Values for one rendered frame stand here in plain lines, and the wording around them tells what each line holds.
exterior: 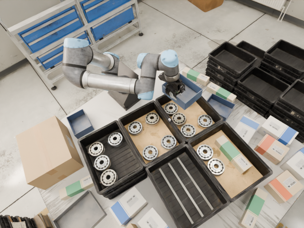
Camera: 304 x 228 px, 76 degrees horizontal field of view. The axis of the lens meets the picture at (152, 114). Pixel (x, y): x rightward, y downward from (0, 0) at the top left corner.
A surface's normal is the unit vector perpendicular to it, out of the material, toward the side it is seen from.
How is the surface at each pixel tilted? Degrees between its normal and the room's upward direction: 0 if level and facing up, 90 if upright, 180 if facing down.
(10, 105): 0
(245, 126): 0
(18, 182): 0
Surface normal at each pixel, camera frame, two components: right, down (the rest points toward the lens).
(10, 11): 0.65, 0.61
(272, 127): -0.10, -0.53
